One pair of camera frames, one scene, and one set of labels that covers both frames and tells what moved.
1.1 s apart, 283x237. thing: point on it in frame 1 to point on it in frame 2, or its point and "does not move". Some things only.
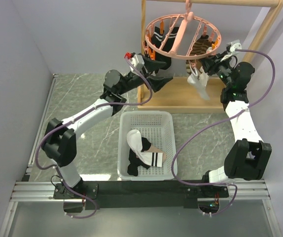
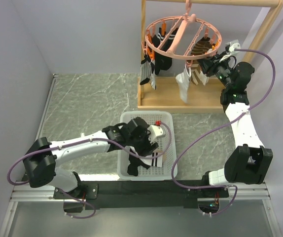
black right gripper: (211, 64) does not move
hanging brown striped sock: (199, 47) does not move
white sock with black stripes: (200, 81) to (183, 79)
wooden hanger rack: (178, 95) does not move
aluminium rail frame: (43, 192) does not move
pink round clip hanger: (188, 14) to (184, 30)
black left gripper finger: (157, 82) to (154, 145)
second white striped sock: (153, 159) does not move
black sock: (134, 161) does not move
